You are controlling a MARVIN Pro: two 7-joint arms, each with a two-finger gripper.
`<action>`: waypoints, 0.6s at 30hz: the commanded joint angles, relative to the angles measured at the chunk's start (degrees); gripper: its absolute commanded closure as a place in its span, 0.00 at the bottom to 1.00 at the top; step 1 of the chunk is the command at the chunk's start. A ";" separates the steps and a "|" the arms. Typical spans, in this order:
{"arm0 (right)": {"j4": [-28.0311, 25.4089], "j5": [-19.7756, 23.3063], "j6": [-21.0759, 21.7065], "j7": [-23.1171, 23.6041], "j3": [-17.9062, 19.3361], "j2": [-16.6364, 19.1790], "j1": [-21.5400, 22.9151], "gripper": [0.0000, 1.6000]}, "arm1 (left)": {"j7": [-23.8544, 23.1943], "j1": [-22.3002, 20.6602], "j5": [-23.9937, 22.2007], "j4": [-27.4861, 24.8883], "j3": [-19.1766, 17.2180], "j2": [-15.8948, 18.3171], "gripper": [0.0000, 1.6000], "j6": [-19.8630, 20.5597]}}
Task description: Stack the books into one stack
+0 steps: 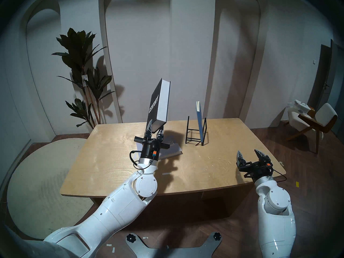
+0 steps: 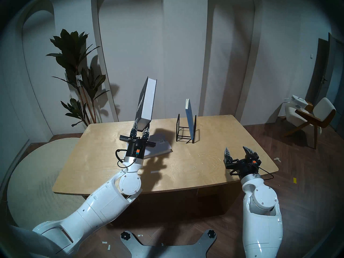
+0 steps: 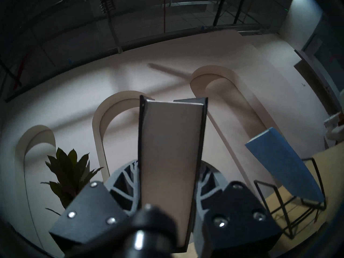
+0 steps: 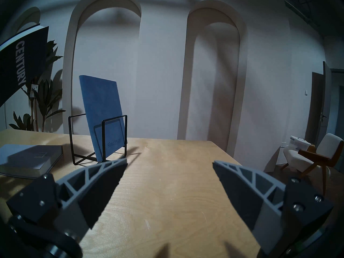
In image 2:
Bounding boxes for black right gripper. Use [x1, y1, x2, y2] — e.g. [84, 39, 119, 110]
[224, 146, 262, 179]

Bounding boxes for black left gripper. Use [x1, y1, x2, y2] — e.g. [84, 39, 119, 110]
[119, 120, 156, 157]

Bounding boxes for pale grey thin book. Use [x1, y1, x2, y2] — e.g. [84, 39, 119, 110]
[126, 133, 173, 160]

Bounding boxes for thick black Century book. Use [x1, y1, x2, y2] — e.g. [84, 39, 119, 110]
[135, 77, 157, 126]

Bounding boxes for wooden table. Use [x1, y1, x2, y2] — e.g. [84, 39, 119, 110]
[52, 114, 279, 215]

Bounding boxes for blue book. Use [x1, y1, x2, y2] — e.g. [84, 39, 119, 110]
[185, 98, 195, 141]

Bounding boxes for white wooden armchair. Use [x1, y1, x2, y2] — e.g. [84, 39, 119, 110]
[281, 97, 336, 150]

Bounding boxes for tall green potted plant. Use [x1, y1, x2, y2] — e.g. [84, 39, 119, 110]
[46, 29, 110, 128]

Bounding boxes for round cream rug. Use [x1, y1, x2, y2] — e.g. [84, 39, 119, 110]
[7, 137, 89, 237]

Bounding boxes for dark door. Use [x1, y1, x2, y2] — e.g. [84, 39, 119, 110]
[306, 32, 344, 138]

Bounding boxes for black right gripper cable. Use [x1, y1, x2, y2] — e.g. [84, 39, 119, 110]
[257, 166, 274, 180]

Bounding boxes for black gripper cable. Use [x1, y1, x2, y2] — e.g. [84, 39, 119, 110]
[257, 166, 274, 180]
[115, 148, 135, 169]

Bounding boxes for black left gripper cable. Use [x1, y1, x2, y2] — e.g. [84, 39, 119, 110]
[115, 148, 135, 169]

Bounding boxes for black wire book stand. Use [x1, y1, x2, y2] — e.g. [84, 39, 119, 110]
[176, 113, 197, 144]

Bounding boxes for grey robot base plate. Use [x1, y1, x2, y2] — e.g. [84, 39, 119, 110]
[120, 229, 217, 258]

